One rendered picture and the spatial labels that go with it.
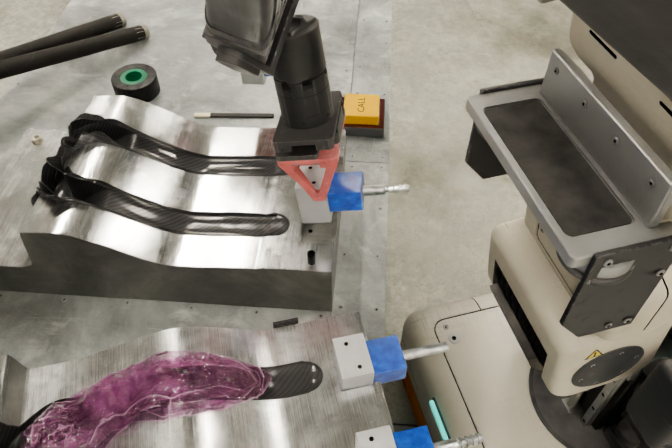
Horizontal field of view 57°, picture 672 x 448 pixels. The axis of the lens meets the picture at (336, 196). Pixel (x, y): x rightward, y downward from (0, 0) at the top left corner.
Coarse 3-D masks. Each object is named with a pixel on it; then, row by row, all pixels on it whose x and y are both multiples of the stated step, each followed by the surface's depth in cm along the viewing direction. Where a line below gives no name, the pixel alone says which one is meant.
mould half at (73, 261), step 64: (192, 128) 91; (256, 128) 92; (0, 192) 87; (192, 192) 84; (256, 192) 83; (0, 256) 79; (64, 256) 76; (128, 256) 75; (192, 256) 76; (256, 256) 76; (320, 256) 75
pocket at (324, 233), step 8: (336, 216) 80; (304, 224) 82; (312, 224) 82; (320, 224) 82; (328, 224) 82; (336, 224) 81; (304, 232) 81; (312, 232) 81; (320, 232) 81; (328, 232) 81; (304, 240) 81; (312, 240) 81; (320, 240) 81; (328, 240) 81
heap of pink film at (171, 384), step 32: (192, 352) 65; (96, 384) 63; (128, 384) 62; (160, 384) 61; (192, 384) 62; (224, 384) 63; (256, 384) 66; (64, 416) 62; (96, 416) 61; (128, 416) 61; (160, 416) 61
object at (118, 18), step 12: (120, 12) 125; (84, 24) 119; (96, 24) 120; (108, 24) 122; (120, 24) 124; (48, 36) 114; (60, 36) 115; (72, 36) 117; (84, 36) 119; (12, 48) 109; (24, 48) 110; (36, 48) 112
